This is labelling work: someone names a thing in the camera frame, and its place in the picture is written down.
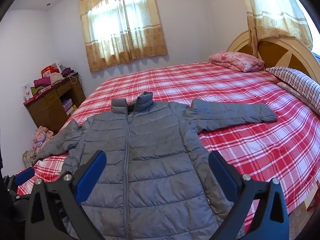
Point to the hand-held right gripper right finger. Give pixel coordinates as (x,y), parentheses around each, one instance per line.
(225,177)

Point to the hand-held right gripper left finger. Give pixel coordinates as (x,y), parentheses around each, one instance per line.
(92,176)

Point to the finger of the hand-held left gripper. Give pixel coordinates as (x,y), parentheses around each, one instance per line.
(23,175)

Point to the grey puffer jacket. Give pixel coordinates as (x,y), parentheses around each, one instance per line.
(150,155)

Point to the pile of pastel clothes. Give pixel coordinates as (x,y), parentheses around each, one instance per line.
(42,137)

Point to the folded purple clothes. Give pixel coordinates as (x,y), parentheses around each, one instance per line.
(67,72)

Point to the floral fabric bundle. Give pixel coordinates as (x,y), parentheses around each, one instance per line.
(29,158)

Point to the bed with red plaid sheet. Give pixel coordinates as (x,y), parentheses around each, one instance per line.
(237,142)

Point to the brown wooden desk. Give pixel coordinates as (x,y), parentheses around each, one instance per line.
(47,110)

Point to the pink storage box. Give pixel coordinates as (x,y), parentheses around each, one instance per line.
(68,106)

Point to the white printed card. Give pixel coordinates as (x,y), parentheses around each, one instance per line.
(27,92)

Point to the folded green cloth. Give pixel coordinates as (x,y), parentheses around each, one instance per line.
(36,90)

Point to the red plastic stool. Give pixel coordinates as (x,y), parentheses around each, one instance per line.
(312,205)

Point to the folded magenta jacket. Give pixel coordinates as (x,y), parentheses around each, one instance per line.
(42,82)

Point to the folded beige quilted garment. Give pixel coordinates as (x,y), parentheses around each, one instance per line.
(57,78)

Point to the red gift box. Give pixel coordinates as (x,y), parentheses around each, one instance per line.
(47,71)

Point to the pale floral pillow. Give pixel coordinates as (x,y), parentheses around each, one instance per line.
(292,94)

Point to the folded pink floral blanket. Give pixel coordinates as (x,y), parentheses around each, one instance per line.
(237,61)

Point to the striped pillow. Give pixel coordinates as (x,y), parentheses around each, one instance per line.
(297,82)

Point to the beige window curtain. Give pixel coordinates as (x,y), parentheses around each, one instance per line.
(275,17)
(120,52)

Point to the wooden bed headboard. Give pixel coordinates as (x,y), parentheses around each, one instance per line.
(275,52)

